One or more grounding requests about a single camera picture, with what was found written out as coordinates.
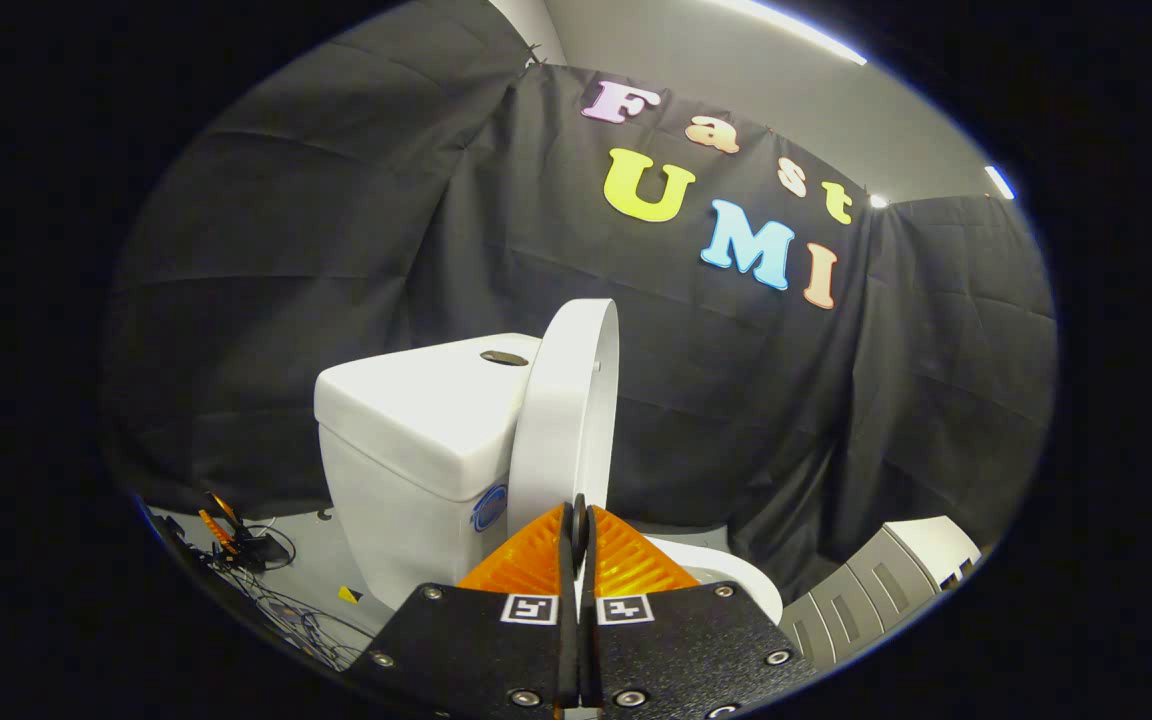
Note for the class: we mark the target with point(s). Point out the white toilet lid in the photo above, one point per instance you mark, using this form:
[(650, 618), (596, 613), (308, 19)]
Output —
[(561, 420)]

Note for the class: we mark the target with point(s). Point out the orange black tool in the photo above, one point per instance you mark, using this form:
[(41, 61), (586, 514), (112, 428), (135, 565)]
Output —
[(236, 535)]

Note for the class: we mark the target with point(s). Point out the black backdrop cloth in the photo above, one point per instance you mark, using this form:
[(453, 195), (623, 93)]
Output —
[(316, 250)]

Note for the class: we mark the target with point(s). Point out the chrome flush button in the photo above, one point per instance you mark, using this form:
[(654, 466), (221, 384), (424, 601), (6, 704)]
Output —
[(503, 358)]

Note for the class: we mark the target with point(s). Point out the small yellow tape piece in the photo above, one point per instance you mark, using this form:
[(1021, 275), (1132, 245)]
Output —
[(349, 594)]

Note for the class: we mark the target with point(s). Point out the white toilet with tank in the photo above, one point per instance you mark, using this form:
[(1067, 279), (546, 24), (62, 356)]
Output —
[(406, 440)]

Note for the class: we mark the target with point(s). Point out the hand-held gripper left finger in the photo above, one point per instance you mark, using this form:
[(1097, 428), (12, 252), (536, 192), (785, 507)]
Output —
[(466, 650)]

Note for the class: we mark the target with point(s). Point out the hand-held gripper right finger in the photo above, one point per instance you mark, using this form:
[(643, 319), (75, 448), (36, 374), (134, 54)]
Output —
[(696, 650)]

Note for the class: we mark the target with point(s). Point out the white grey drawer cabinet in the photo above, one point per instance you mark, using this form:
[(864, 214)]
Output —
[(866, 590)]

